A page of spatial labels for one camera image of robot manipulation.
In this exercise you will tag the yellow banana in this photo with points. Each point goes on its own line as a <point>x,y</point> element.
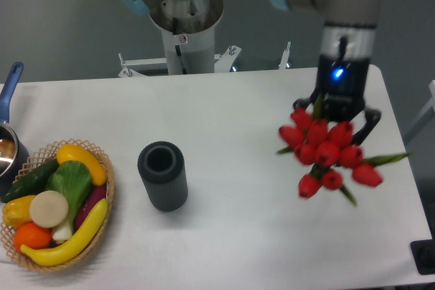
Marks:
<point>76,244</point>

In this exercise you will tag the dark grey ribbed vase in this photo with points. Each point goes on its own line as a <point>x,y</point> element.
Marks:
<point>161,166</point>

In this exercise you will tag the woven wicker basket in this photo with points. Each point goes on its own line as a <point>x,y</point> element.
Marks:
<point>40,157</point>

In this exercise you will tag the green bok choy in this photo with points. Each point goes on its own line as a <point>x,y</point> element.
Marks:
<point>73,180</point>

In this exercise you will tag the red tulip bouquet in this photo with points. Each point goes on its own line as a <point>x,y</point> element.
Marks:
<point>326,147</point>

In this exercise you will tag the green cucumber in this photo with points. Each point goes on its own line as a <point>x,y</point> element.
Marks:
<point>32,183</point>

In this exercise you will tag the purple eggplant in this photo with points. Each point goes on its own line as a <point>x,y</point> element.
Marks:
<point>95,195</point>

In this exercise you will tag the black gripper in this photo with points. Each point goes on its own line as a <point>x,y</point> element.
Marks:
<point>341,86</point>

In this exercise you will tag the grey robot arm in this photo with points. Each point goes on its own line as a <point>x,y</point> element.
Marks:
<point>349,28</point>

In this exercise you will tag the black device at edge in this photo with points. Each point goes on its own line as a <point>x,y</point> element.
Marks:
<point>423,255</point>

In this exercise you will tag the white furniture leg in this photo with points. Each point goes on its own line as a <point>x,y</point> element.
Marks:
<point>422,119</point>

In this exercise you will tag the blue handled saucepan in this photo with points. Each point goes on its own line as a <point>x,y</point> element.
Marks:
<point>13,153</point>

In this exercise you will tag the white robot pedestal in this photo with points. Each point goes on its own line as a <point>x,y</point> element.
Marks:
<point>188,34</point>

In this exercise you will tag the orange fruit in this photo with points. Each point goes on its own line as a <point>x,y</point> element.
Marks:
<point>33,236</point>

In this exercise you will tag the yellow squash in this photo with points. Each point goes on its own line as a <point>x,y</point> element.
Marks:
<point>72,152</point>

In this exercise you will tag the white metal base frame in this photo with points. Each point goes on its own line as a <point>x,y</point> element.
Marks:
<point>226,62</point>

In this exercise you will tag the yellow bell pepper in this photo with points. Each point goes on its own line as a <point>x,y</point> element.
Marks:
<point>17,212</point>

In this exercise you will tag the beige round disc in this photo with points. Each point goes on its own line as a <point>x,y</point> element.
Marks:
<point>48,209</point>

